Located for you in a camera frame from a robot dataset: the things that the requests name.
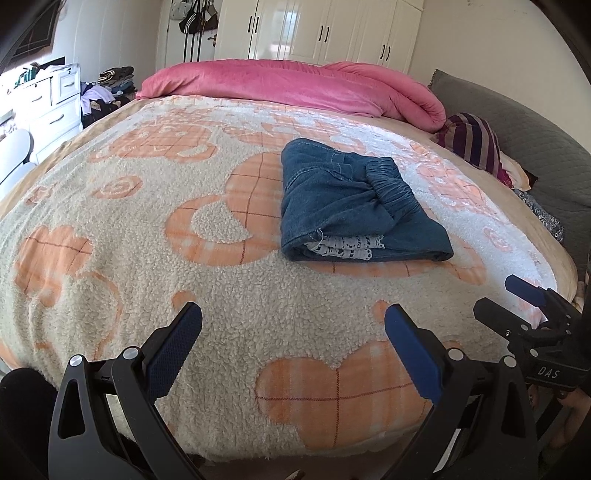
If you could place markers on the pink duvet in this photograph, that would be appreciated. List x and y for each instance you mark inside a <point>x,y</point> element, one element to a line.
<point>286,83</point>

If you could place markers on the dark floral cloth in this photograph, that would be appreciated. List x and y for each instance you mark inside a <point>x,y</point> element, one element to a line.
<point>545,217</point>

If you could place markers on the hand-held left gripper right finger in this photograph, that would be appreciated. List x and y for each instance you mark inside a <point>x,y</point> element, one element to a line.
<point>415,355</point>

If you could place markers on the grey quilted headboard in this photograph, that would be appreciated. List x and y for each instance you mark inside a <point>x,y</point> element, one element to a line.
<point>545,138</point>

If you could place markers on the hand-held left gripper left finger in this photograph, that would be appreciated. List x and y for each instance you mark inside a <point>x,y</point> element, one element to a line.
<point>175,346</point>

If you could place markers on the black wall television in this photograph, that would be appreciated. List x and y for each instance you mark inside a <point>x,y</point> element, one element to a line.
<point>34,32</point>

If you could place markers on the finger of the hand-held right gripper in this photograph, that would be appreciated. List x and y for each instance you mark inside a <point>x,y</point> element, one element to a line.
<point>503,321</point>
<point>526,288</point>

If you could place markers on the purple striped cloth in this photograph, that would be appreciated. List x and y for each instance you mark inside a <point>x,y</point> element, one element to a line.
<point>475,138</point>

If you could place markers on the hanging dark bags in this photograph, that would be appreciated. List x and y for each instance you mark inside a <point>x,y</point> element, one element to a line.
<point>194,21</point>

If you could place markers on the white dresser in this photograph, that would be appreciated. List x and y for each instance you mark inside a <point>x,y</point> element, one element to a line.
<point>51,101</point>

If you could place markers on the white wardrobe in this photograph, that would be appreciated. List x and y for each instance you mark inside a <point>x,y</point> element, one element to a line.
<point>323,32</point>

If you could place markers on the pile of clothes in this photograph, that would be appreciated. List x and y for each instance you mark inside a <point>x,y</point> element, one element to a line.
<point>115,78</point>

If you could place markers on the person's right hand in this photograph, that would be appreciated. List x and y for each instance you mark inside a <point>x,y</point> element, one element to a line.
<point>577,415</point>

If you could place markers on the white chair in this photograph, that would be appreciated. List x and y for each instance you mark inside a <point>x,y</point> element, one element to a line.
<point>14,152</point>

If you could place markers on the cream blanket orange print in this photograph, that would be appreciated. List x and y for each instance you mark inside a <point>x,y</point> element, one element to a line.
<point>138,277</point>

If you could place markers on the beige bed sheet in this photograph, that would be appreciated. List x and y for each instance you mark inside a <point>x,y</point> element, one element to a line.
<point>99,121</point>

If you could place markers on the blue denim pants lace trim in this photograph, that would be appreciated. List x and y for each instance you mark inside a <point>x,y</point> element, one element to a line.
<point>351,198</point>

